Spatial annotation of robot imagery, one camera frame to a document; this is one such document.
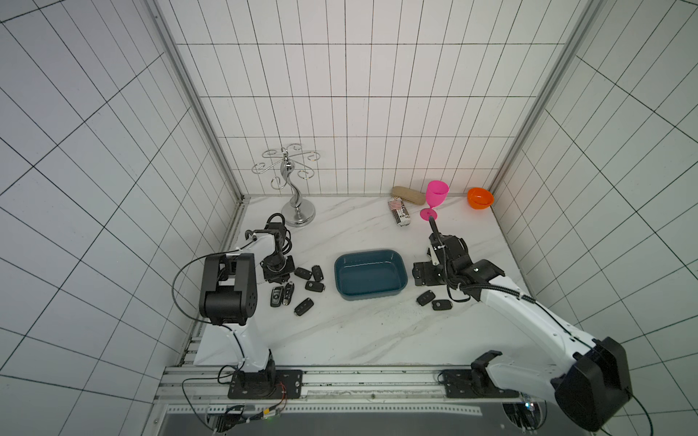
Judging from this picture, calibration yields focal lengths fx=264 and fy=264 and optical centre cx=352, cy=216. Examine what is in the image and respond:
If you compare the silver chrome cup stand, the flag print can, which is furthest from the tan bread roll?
the silver chrome cup stand

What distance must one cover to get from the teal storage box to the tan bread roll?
30 cm

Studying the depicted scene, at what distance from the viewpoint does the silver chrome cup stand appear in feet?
2.99

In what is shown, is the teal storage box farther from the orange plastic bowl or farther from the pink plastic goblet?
the orange plastic bowl

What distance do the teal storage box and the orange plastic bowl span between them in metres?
0.46

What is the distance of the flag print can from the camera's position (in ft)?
3.58

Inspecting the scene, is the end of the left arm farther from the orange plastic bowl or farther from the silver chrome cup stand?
the orange plastic bowl

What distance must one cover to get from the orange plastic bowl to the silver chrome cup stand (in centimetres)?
69

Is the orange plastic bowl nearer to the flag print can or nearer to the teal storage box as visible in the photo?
the flag print can
